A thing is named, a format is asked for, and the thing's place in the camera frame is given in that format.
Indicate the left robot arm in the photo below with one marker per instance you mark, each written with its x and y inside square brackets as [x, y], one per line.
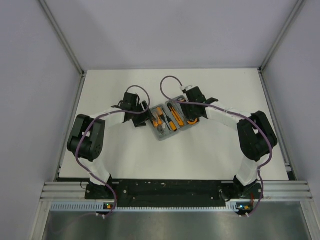
[86, 140]

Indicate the orange utility knife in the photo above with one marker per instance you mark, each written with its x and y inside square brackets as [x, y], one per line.
[175, 115]

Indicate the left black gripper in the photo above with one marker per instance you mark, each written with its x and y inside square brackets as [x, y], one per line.
[144, 117]

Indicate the white slotted cable duct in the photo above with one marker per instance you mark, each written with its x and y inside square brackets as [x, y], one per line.
[60, 206]

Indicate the orange black screwdriver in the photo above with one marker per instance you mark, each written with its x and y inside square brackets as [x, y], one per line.
[160, 113]
[170, 122]

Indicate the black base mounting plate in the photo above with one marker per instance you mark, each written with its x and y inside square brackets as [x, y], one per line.
[162, 193]

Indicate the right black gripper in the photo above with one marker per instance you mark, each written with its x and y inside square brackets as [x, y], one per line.
[185, 108]

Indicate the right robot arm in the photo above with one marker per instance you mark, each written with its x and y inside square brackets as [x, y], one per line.
[255, 133]

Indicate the orange pliers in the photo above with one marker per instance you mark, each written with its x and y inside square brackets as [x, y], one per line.
[157, 122]

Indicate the orange tape measure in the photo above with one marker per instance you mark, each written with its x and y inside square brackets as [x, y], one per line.
[193, 121]

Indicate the grey plastic tool case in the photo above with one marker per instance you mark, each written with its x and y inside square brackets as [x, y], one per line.
[168, 132]

